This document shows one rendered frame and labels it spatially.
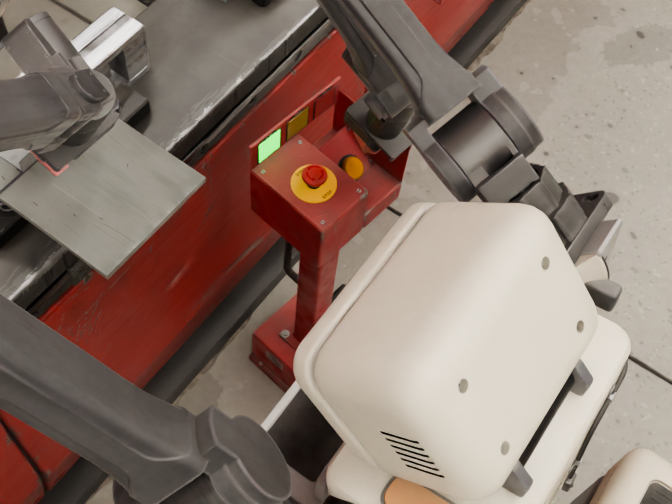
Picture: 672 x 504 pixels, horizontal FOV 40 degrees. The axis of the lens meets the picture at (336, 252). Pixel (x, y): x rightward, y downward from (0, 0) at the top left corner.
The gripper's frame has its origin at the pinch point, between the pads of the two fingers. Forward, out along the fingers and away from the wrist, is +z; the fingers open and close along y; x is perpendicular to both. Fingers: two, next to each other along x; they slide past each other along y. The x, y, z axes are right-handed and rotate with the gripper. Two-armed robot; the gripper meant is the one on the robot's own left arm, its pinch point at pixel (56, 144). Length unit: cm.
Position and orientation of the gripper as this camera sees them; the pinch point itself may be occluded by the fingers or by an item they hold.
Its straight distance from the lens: 122.1
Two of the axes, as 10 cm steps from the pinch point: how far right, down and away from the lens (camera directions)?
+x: 6.7, 7.2, 1.9
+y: -6.0, 6.7, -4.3
